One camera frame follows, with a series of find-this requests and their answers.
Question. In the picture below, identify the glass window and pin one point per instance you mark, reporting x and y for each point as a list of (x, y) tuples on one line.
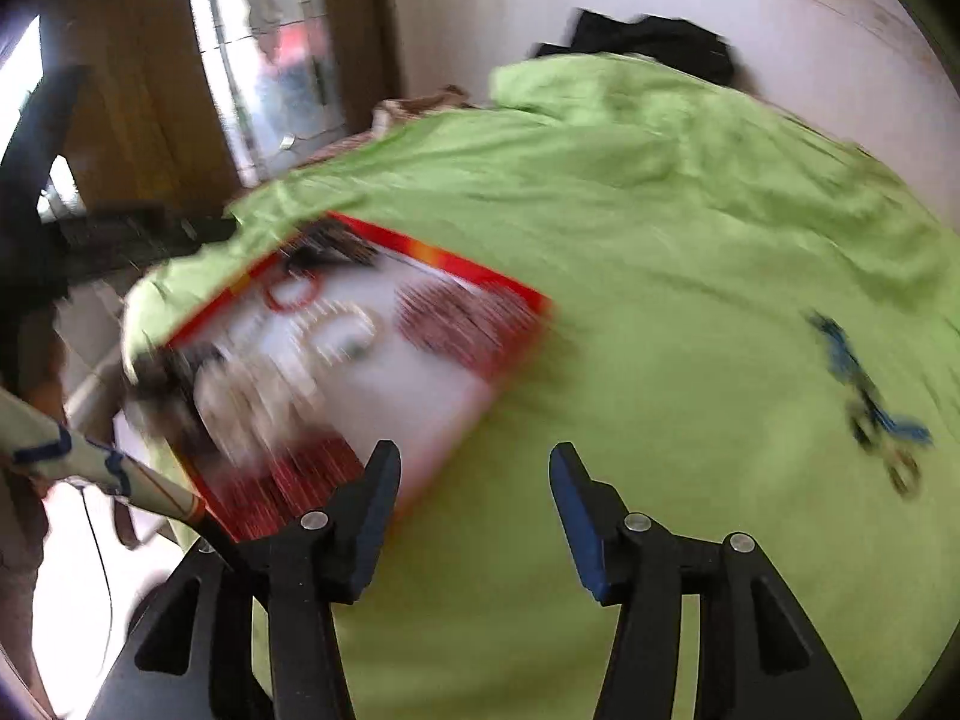
[(285, 90)]

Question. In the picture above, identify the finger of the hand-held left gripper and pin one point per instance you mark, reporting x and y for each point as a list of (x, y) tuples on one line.
[(150, 236)]

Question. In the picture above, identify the patterned sleeve arm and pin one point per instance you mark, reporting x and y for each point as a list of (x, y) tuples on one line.
[(112, 465)]

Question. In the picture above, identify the black cloth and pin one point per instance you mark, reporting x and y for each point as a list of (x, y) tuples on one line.
[(652, 41)]

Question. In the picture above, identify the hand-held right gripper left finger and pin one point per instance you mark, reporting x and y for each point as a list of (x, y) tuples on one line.
[(373, 532)]

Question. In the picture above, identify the brown patterned blanket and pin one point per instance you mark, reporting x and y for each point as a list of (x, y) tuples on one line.
[(420, 109)]

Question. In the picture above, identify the wooden door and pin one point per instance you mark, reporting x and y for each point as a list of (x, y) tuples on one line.
[(135, 90)]

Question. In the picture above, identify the green bed sheet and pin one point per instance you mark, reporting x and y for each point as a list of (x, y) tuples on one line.
[(675, 240)]

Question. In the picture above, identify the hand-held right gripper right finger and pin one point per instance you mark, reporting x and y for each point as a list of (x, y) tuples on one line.
[(577, 532)]

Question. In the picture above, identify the red and white box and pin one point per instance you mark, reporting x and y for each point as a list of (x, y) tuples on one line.
[(420, 382)]

